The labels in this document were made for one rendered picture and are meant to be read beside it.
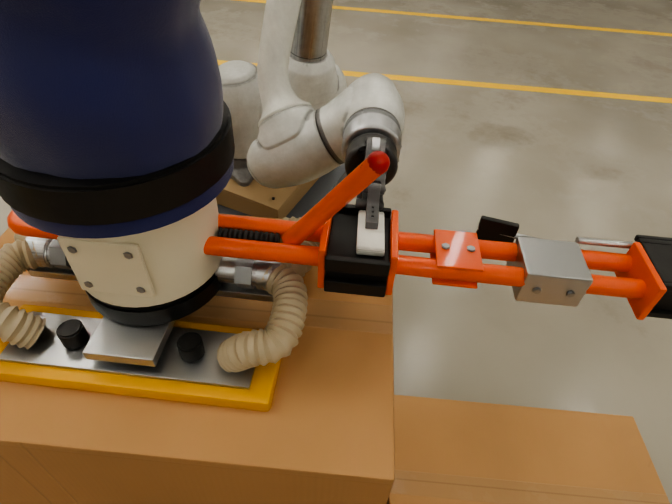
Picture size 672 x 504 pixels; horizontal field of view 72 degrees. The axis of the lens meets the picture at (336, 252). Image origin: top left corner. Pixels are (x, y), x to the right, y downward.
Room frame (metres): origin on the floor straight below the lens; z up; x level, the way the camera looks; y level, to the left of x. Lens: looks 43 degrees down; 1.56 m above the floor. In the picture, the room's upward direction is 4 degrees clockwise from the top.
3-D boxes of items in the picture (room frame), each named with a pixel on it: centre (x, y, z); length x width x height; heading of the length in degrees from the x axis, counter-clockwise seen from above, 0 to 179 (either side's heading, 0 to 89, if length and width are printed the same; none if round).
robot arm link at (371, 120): (0.62, -0.04, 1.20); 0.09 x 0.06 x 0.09; 89
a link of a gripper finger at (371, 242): (0.39, -0.04, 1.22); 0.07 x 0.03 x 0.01; 179
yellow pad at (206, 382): (0.31, 0.23, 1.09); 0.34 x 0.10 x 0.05; 87
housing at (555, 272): (0.38, -0.24, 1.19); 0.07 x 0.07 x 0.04; 87
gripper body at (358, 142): (0.55, -0.04, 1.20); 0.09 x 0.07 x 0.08; 179
